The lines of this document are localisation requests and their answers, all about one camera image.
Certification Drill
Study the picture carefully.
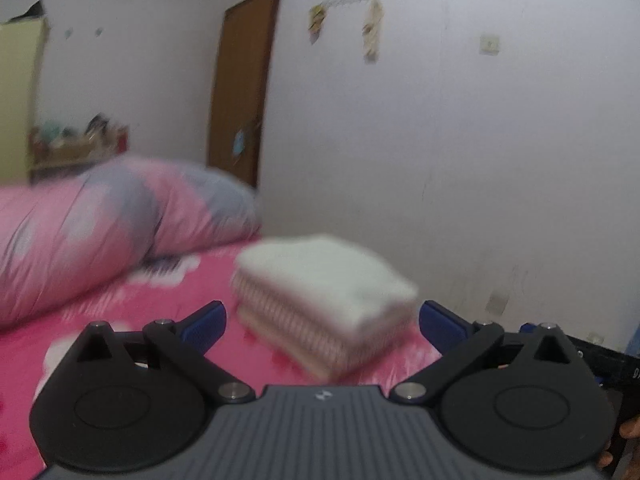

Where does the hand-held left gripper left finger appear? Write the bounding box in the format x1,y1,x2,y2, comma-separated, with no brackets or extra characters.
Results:
75,300,256,403

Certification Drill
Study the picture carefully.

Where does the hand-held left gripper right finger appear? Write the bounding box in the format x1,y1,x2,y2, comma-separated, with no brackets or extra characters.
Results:
390,300,576,405

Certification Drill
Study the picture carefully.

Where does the white knit sweater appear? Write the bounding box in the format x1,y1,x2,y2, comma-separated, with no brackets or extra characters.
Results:
232,234,420,341

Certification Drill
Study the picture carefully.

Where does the person's right hand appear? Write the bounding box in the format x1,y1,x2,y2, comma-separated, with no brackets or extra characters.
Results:
597,417,640,480

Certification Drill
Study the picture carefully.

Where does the pink knit folded sweater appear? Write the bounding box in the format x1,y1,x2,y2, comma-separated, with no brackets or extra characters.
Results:
231,280,416,381

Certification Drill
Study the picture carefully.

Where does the pink grey floral duvet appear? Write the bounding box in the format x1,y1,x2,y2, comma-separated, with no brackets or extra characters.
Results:
0,155,263,331

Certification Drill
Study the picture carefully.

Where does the pink floral bed blanket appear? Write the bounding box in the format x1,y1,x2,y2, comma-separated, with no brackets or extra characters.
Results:
0,237,451,461

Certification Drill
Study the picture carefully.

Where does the brown wooden door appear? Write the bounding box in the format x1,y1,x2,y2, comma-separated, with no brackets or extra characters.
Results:
206,0,283,191

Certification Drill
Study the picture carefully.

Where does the pale yellow wardrobe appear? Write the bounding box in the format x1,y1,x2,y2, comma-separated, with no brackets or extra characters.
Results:
0,17,51,186

